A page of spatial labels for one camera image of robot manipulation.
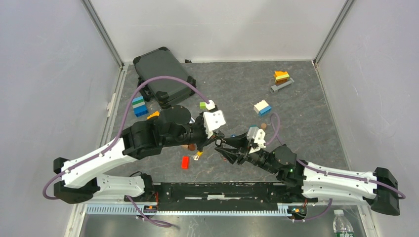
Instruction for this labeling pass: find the yellow lego plate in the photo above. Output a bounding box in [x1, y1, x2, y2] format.
[147, 111, 160, 120]

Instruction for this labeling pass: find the white blue lego block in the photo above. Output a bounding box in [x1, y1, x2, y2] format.
[253, 100, 271, 116]

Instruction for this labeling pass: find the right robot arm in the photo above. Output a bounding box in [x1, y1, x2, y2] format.
[215, 129, 403, 216]

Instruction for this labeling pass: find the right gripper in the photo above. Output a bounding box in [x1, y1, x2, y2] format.
[214, 131, 279, 175]

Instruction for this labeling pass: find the blue green white lego stack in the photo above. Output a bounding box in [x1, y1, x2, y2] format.
[131, 96, 149, 117]

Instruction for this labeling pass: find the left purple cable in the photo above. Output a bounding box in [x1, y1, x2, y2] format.
[42, 76, 212, 228]

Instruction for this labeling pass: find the purple cable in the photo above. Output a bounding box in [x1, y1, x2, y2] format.
[264, 112, 407, 223]
[42, 76, 212, 228]

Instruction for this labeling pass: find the red lego brick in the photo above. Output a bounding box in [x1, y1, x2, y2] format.
[181, 156, 189, 169]

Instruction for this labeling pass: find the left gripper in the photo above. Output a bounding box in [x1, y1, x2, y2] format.
[163, 112, 225, 153]

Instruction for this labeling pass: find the grey lego piece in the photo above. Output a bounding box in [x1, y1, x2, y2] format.
[270, 78, 294, 94]

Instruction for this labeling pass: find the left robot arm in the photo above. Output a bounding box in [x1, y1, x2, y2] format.
[53, 105, 226, 204]

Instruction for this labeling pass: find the black hard case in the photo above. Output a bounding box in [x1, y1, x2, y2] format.
[132, 46, 197, 110]

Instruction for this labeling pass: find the white cable duct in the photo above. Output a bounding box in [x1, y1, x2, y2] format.
[85, 204, 291, 217]

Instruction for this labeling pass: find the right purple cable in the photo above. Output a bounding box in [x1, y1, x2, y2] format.
[264, 112, 407, 223]

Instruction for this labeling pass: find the plastic water bottle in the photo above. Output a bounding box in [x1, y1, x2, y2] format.
[333, 209, 355, 237]

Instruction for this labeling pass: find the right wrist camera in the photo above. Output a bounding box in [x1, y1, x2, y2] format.
[247, 127, 266, 154]

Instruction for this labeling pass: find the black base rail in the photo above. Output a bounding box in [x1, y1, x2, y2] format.
[133, 182, 317, 211]

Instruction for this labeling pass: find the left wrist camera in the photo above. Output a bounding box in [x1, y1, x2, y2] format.
[203, 100, 226, 137]

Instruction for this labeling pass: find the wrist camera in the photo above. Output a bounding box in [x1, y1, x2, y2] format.
[247, 127, 266, 154]
[203, 100, 226, 137]

